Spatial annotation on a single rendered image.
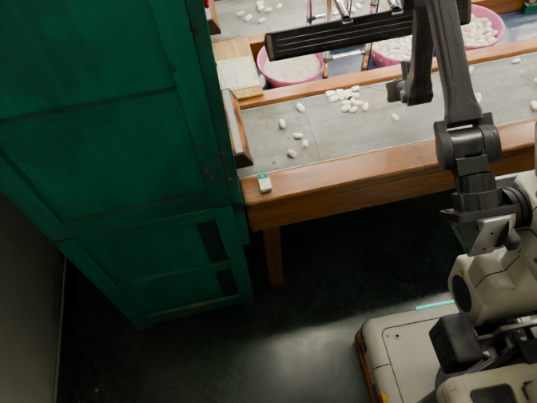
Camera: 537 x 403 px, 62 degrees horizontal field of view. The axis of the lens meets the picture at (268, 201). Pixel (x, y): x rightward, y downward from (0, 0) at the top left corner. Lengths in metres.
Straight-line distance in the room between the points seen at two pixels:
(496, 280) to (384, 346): 0.64
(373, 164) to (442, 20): 0.62
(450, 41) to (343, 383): 1.41
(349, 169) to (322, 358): 0.87
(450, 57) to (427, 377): 1.13
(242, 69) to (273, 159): 0.42
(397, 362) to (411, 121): 0.84
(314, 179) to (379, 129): 0.32
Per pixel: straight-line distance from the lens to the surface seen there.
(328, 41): 1.40
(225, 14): 2.12
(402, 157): 1.52
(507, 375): 1.24
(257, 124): 1.62
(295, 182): 1.42
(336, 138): 1.57
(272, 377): 1.97
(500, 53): 1.98
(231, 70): 1.77
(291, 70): 1.83
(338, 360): 1.99
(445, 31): 0.98
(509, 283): 1.22
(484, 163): 0.92
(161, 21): 0.86
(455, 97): 0.95
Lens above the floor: 1.93
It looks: 57 degrees down
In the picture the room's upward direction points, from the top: 6 degrees counter-clockwise
